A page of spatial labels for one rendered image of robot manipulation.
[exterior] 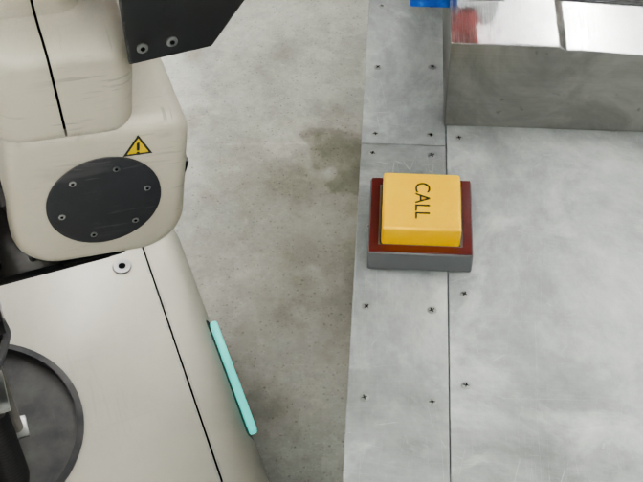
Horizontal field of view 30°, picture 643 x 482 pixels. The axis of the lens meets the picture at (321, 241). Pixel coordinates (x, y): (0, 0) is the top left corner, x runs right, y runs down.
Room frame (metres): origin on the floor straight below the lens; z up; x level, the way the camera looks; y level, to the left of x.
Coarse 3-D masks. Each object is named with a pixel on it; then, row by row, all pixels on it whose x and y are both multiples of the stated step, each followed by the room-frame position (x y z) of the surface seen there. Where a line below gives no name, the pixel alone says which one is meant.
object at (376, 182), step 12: (372, 180) 0.67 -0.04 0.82; (372, 192) 0.66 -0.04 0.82; (468, 192) 0.66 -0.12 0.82; (372, 204) 0.65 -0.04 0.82; (468, 204) 0.64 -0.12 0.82; (372, 216) 0.63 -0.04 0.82; (468, 216) 0.63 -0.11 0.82; (372, 228) 0.62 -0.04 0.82; (468, 228) 0.62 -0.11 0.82; (372, 240) 0.61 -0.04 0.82; (468, 240) 0.61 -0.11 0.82; (408, 252) 0.60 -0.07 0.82; (420, 252) 0.60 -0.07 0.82; (432, 252) 0.59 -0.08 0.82; (444, 252) 0.59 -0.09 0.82; (456, 252) 0.59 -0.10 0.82; (468, 252) 0.59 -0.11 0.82
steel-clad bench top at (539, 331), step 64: (384, 0) 0.93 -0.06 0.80; (384, 64) 0.84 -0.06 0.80; (384, 128) 0.76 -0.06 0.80; (448, 128) 0.75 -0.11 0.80; (512, 128) 0.75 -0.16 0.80; (512, 192) 0.68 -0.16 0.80; (576, 192) 0.68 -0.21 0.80; (640, 192) 0.67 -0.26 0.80; (512, 256) 0.61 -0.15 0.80; (576, 256) 0.61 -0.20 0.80; (640, 256) 0.61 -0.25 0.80; (384, 320) 0.55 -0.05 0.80; (512, 320) 0.55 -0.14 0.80; (576, 320) 0.54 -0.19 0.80; (640, 320) 0.54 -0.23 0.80; (384, 384) 0.49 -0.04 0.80; (448, 384) 0.49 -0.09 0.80; (512, 384) 0.49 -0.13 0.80; (576, 384) 0.49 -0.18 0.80; (640, 384) 0.49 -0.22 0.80; (384, 448) 0.44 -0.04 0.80; (448, 448) 0.44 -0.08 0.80; (512, 448) 0.44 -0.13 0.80; (576, 448) 0.44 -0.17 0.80; (640, 448) 0.43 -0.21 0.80
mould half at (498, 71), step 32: (512, 0) 0.81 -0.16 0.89; (544, 0) 0.81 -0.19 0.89; (448, 32) 0.80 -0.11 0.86; (480, 32) 0.77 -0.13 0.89; (512, 32) 0.77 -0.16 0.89; (544, 32) 0.77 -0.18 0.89; (576, 32) 0.77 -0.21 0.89; (608, 32) 0.77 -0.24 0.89; (640, 32) 0.78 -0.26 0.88; (448, 64) 0.77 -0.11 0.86; (480, 64) 0.76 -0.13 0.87; (512, 64) 0.75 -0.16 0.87; (544, 64) 0.75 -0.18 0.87; (576, 64) 0.75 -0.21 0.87; (608, 64) 0.75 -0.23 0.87; (640, 64) 0.75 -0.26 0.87; (448, 96) 0.76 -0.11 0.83; (480, 96) 0.76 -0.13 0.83; (512, 96) 0.75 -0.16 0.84; (544, 96) 0.75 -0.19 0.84; (576, 96) 0.75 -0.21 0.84; (608, 96) 0.75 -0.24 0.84; (640, 96) 0.75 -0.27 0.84; (576, 128) 0.75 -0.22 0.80; (608, 128) 0.75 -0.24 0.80; (640, 128) 0.75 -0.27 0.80
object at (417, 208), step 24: (384, 192) 0.64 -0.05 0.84; (408, 192) 0.64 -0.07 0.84; (432, 192) 0.64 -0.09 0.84; (456, 192) 0.64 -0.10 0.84; (384, 216) 0.62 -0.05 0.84; (408, 216) 0.62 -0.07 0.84; (432, 216) 0.62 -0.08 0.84; (456, 216) 0.62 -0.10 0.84; (384, 240) 0.61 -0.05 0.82; (408, 240) 0.61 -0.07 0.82; (432, 240) 0.60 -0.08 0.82; (456, 240) 0.60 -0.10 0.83
